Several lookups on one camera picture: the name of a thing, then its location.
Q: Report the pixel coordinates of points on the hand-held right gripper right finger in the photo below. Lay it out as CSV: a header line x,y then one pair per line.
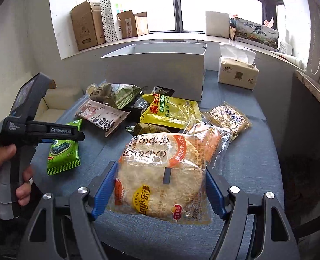
x,y
215,195

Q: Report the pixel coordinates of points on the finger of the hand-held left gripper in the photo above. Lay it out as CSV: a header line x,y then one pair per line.
x,y
59,133
46,141

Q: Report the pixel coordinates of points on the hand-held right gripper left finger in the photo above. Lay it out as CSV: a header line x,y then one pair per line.
x,y
105,191

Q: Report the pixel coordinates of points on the clear packet of orange snacks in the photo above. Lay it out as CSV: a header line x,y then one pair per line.
x,y
212,140

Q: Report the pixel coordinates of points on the round rice cracker packet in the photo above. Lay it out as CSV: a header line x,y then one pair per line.
x,y
160,195

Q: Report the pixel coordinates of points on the clear jelly cup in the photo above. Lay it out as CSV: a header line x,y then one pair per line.
x,y
95,90

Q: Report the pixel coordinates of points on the clear packet of beige cake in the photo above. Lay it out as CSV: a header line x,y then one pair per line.
x,y
227,119

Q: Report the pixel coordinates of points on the person's left hand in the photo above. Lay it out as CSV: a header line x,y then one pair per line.
x,y
0,158

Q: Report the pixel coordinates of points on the green seaweed snack packet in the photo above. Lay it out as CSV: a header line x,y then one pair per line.
x,y
63,154

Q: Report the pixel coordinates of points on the brown illustrated snack packet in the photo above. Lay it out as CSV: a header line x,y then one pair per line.
x,y
100,116

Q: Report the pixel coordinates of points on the blue tablecloth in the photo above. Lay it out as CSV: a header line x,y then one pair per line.
x,y
246,162

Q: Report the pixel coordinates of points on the green leafy snack packet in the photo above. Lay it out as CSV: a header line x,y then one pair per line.
x,y
122,94

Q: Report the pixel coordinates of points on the small olive snack packet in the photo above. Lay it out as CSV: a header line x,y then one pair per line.
x,y
145,129

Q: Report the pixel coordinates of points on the dark snack packet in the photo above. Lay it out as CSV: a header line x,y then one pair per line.
x,y
138,105

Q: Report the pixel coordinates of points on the yellow snack packet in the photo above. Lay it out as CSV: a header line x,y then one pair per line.
x,y
165,113

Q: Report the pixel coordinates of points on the large cardboard box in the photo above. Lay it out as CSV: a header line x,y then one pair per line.
x,y
85,27

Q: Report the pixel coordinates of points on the tissue pack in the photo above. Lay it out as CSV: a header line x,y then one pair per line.
x,y
237,73

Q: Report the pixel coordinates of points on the polka dot paper bag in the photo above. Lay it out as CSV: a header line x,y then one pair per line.
x,y
108,19

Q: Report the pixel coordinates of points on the small cardboard box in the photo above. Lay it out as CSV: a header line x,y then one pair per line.
x,y
128,25

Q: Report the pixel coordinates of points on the stone side shelf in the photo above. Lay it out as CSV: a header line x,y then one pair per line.
x,y
311,86

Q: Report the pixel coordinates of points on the marble window sill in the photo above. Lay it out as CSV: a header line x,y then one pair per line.
x,y
176,39

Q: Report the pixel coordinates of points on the white tube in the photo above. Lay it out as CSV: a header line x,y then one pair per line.
x,y
295,59

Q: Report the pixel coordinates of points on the printed landscape carton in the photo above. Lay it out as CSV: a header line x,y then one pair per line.
x,y
257,36

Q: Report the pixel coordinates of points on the white foam box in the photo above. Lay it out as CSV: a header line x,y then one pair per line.
x,y
217,24

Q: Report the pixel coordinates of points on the dark window frame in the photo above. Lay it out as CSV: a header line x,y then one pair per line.
x,y
177,8

